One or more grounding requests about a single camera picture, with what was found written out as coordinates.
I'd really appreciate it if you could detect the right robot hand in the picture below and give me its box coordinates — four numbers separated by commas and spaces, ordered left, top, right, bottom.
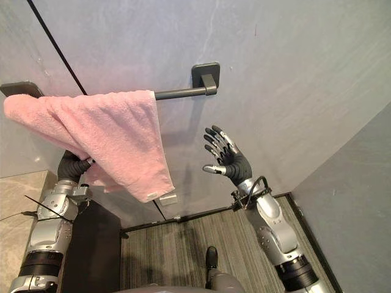
202, 125, 253, 186

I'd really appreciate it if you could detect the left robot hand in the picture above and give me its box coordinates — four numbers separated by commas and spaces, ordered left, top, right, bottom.
57, 150, 95, 182

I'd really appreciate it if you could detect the pink terry towel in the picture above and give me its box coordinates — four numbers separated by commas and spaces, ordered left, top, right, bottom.
3, 89, 176, 203

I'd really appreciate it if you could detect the small metal door stop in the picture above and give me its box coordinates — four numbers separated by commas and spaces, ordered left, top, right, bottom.
158, 193, 178, 206

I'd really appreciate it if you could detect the dark cabinet front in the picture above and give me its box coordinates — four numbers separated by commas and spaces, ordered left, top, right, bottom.
62, 201, 122, 293

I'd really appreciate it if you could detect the dark grey towel bar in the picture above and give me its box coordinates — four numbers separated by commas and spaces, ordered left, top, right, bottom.
0, 62, 221, 101

